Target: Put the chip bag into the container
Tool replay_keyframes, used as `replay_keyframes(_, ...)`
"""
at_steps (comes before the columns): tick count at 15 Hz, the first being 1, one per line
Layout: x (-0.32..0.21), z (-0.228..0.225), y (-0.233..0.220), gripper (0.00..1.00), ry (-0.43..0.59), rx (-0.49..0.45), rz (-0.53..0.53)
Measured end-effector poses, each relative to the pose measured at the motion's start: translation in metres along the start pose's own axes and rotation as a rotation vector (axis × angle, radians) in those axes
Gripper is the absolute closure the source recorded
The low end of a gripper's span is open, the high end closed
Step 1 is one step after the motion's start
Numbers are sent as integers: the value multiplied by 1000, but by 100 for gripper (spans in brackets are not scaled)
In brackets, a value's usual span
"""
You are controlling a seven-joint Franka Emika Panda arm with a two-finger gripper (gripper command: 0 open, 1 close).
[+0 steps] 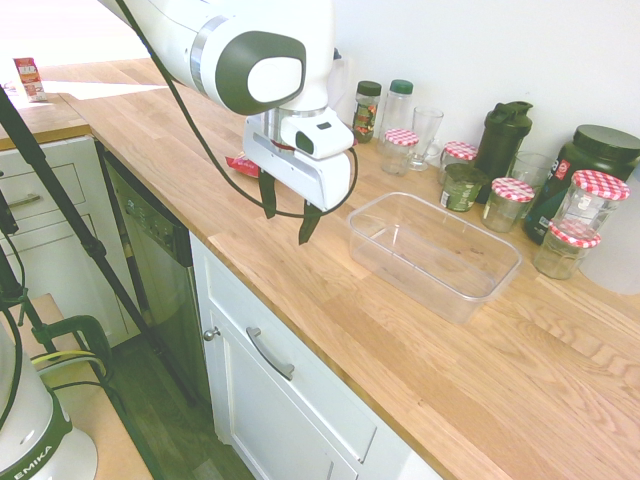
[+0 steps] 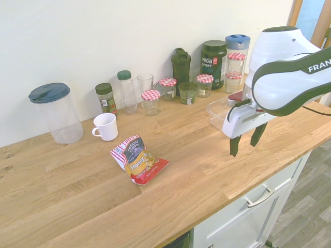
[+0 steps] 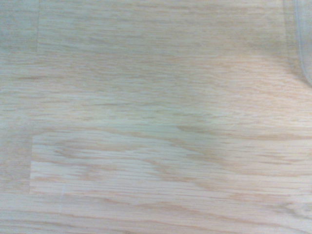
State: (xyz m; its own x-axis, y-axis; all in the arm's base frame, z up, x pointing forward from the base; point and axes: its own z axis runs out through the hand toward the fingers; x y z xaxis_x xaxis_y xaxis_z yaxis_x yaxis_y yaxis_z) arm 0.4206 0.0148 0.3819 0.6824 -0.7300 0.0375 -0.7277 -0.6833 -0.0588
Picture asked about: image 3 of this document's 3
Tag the clear rectangular plastic container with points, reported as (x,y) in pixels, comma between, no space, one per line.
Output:
(306,36)

